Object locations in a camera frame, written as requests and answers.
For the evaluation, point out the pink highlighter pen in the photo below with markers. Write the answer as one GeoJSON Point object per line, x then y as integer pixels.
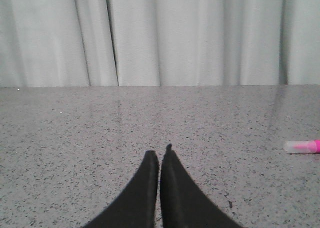
{"type": "Point", "coordinates": [298, 147]}

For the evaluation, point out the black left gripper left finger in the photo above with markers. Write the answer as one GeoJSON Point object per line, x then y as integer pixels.
{"type": "Point", "coordinates": [135, 205]}

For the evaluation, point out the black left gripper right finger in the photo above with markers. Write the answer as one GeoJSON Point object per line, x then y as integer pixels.
{"type": "Point", "coordinates": [183, 204]}

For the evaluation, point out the white curtain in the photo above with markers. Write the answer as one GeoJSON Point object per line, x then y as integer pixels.
{"type": "Point", "coordinates": [159, 42]}

